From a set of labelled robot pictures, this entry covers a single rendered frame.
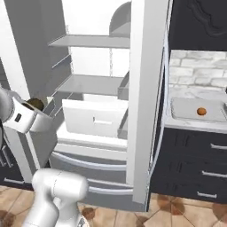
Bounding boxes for silver freezer drawer handle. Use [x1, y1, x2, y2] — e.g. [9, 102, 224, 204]
[51, 151, 128, 172]
[86, 177, 135, 196]

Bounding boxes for brown kiwi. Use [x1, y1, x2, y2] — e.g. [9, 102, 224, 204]
[26, 98, 45, 113]

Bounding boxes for orange tangerine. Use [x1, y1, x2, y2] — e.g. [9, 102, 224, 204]
[196, 106, 207, 117]

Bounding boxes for grey freezer drawer front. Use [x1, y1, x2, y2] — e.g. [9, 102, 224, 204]
[48, 150, 149, 213]

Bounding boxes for grey fridge shelf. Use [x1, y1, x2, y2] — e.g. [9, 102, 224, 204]
[48, 34, 131, 50]
[55, 74, 129, 97]

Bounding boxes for white fridge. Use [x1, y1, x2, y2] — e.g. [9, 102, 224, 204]
[0, 0, 174, 213]

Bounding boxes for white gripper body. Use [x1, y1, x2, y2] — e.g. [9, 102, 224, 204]
[28, 107, 55, 133]

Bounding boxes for white fridge crisper drawer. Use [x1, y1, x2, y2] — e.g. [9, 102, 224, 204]
[61, 98, 129, 139]

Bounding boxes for dark wall cupboard door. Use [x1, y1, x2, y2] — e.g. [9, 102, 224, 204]
[168, 0, 227, 52]

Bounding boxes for dark drawer front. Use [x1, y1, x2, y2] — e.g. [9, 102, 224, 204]
[153, 155, 227, 184]
[159, 127, 227, 159]
[150, 180, 227, 206]

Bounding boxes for white fridge door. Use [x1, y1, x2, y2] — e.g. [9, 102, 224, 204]
[126, 0, 174, 206]
[0, 0, 72, 184]

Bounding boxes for silver cupboard handle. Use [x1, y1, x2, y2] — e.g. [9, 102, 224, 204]
[3, 177, 25, 186]
[0, 144, 13, 168]

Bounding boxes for white crisper drawer handle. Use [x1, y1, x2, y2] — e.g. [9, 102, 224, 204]
[92, 117, 114, 126]

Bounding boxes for dark base cupboard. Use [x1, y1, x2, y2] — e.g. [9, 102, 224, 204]
[0, 137, 34, 191]

